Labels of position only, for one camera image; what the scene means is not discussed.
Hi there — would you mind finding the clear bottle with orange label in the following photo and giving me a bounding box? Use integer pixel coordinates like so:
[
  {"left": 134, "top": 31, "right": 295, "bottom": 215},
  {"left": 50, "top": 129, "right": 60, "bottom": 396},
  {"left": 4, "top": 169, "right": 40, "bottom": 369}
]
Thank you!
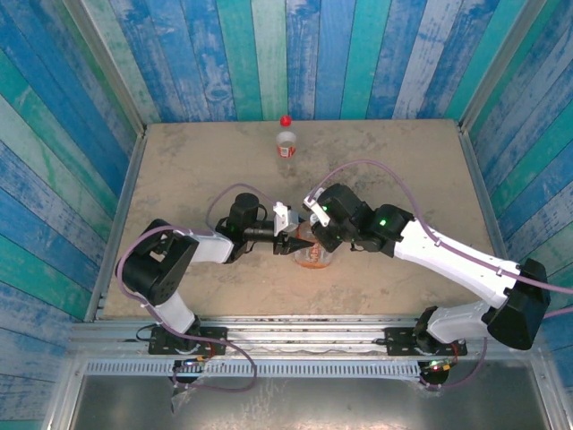
[{"left": 293, "top": 219, "right": 336, "bottom": 271}]

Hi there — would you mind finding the clear bottle with red label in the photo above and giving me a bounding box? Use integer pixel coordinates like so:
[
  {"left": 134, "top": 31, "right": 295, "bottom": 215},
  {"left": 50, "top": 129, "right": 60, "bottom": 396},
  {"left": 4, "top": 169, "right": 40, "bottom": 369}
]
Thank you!
[{"left": 275, "top": 125, "right": 299, "bottom": 178}]

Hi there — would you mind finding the small circuit board with LEDs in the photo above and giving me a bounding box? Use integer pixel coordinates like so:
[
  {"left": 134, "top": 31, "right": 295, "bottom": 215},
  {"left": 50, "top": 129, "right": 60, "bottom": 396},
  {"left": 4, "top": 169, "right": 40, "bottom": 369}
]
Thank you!
[
  {"left": 172, "top": 356, "right": 211, "bottom": 373},
  {"left": 423, "top": 357, "right": 458, "bottom": 373}
]

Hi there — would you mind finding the shiny steel panel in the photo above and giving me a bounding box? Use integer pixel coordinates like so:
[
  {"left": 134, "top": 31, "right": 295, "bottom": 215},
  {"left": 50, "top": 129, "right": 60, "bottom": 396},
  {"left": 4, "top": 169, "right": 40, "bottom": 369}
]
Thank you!
[{"left": 66, "top": 374, "right": 554, "bottom": 430}]

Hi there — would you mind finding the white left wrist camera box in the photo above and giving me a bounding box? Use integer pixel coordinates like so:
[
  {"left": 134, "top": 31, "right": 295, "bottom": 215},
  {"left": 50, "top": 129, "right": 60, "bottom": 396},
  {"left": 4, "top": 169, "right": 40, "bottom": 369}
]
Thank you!
[{"left": 272, "top": 201, "right": 302, "bottom": 237}]

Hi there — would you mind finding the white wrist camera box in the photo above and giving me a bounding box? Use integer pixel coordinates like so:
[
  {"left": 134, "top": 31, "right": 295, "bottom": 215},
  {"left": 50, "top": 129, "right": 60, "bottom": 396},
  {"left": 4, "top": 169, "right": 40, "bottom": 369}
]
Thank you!
[
  {"left": 272, "top": 201, "right": 302, "bottom": 237},
  {"left": 303, "top": 190, "right": 332, "bottom": 228}
]

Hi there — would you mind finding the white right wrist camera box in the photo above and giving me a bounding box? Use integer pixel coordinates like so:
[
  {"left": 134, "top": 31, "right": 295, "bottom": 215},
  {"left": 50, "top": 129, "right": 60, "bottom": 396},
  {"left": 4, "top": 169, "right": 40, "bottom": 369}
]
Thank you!
[{"left": 303, "top": 190, "right": 332, "bottom": 228}]

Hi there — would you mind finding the aluminium mounting rail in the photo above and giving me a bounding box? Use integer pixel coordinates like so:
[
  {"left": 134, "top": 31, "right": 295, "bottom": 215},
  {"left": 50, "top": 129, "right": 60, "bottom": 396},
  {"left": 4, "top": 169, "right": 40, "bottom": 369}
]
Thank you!
[{"left": 66, "top": 315, "right": 545, "bottom": 359}]

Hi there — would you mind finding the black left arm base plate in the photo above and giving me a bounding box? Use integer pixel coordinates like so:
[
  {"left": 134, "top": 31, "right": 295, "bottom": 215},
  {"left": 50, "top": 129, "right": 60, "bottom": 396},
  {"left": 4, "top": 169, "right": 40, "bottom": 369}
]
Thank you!
[{"left": 148, "top": 326, "right": 228, "bottom": 357}]

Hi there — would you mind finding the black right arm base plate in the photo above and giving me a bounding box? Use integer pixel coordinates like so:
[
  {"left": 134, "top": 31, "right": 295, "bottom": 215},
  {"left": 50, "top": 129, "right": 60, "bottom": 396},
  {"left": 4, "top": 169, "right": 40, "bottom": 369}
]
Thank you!
[{"left": 384, "top": 326, "right": 468, "bottom": 357}]

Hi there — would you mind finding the slotted grey cable duct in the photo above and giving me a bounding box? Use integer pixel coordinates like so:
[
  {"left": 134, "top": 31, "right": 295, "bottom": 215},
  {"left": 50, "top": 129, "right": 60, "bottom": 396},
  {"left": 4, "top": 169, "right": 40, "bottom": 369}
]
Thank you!
[{"left": 83, "top": 360, "right": 423, "bottom": 378}]

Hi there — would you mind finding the aluminium table side rail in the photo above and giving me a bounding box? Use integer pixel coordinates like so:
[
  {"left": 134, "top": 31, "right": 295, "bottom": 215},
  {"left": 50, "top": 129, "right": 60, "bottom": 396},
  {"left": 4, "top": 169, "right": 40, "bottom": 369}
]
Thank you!
[
  {"left": 83, "top": 127, "right": 149, "bottom": 323},
  {"left": 456, "top": 120, "right": 529, "bottom": 323}
]

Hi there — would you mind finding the aluminium corner post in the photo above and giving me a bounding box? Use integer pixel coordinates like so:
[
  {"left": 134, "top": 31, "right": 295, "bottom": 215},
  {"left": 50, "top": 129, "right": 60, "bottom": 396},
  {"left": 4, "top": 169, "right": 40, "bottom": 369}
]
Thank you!
[
  {"left": 62, "top": 0, "right": 148, "bottom": 135},
  {"left": 458, "top": 0, "right": 551, "bottom": 133}
]

